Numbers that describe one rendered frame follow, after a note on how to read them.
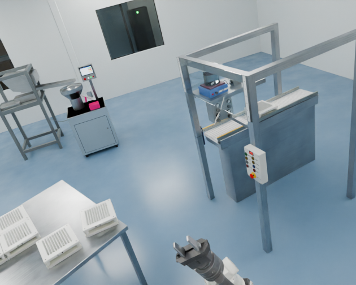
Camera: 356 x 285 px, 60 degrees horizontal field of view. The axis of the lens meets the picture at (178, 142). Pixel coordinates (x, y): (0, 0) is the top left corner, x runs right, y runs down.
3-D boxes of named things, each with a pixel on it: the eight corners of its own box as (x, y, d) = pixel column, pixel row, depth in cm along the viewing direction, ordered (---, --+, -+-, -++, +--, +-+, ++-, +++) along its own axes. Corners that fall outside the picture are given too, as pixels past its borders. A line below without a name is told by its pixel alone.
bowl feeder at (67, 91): (68, 115, 496) (59, 93, 478) (68, 108, 527) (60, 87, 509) (98, 106, 504) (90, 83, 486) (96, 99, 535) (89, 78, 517)
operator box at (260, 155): (261, 185, 228) (258, 155, 216) (247, 175, 242) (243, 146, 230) (268, 181, 230) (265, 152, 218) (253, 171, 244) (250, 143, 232)
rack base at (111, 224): (86, 238, 220) (85, 236, 219) (82, 217, 241) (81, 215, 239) (118, 223, 225) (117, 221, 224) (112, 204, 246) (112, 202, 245)
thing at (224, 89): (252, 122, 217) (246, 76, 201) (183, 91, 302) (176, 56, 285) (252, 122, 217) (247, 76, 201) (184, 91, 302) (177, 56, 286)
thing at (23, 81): (16, 174, 525) (-32, 92, 453) (25, 147, 617) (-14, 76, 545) (98, 147, 547) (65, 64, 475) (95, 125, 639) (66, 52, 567)
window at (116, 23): (110, 60, 739) (94, 9, 683) (110, 60, 740) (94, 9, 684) (165, 44, 761) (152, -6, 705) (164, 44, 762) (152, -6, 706)
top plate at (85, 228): (83, 233, 217) (82, 230, 216) (80, 212, 238) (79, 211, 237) (117, 219, 223) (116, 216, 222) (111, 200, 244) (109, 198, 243)
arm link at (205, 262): (174, 245, 108) (192, 260, 115) (176, 270, 101) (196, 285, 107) (204, 229, 105) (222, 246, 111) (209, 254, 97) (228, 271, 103)
